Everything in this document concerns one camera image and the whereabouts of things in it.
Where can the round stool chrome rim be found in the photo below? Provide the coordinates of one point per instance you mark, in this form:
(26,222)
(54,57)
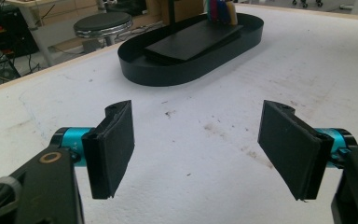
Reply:
(102,23)

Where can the white foam sheet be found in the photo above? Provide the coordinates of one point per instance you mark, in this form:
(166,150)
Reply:
(199,130)

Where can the multicoloured marker bundle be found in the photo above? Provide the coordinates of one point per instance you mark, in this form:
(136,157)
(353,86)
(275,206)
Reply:
(220,11)

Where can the black oval tray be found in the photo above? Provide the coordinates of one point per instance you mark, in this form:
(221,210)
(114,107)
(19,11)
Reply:
(155,74)

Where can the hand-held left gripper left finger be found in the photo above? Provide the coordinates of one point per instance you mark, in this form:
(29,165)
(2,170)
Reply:
(112,149)

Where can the black equipment box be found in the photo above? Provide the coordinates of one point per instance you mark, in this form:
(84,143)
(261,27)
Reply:
(3,31)

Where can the wooden cabinet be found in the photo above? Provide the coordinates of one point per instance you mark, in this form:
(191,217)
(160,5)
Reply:
(65,11)

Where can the chair caster wheels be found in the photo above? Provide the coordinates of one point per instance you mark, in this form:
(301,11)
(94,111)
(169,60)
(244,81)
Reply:
(306,2)

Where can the black board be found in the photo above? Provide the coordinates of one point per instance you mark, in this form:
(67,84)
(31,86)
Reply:
(192,40)

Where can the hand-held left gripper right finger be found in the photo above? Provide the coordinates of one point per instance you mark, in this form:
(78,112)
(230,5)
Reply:
(292,149)

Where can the black upright post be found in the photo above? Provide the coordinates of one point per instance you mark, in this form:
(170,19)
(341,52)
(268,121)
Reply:
(171,11)

